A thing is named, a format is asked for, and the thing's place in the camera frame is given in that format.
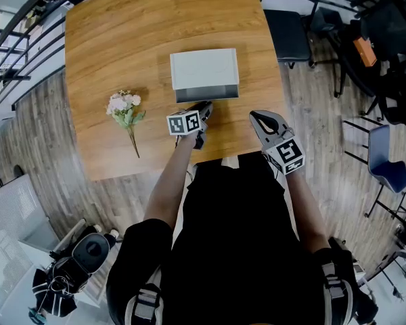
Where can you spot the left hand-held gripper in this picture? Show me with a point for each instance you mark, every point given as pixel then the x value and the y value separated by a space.
pixel 184 124

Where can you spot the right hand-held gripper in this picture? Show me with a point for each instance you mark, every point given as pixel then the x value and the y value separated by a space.
pixel 287 154

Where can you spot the person's left forearm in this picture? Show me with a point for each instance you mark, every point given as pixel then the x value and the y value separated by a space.
pixel 170 181

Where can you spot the person's right forearm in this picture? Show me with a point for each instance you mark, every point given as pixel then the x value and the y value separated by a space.
pixel 304 212

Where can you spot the white table leg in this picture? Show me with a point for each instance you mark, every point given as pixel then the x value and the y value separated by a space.
pixel 230 162

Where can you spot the white artificial flower bouquet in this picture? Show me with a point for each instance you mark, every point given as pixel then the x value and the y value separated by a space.
pixel 125 110

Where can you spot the black folding chair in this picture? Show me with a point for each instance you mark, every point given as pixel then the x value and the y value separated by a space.
pixel 287 32

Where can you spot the person's black clothing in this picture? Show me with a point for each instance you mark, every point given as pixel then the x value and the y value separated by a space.
pixel 237 242

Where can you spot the blue chair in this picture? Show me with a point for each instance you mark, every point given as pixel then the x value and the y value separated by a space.
pixel 385 161

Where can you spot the orange box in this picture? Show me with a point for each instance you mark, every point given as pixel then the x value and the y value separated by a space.
pixel 365 51

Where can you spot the black office chair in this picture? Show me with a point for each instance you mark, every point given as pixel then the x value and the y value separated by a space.
pixel 389 36

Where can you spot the black round stool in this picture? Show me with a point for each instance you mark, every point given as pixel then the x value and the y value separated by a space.
pixel 89 252

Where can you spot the wooden table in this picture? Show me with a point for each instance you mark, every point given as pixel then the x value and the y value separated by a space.
pixel 6 78

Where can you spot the white perforated partition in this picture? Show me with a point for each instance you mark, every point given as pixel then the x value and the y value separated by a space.
pixel 10 235

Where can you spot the black striped backpack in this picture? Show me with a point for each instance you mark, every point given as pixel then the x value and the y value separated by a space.
pixel 57 303

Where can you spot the blue bag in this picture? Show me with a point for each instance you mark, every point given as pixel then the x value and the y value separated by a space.
pixel 37 315

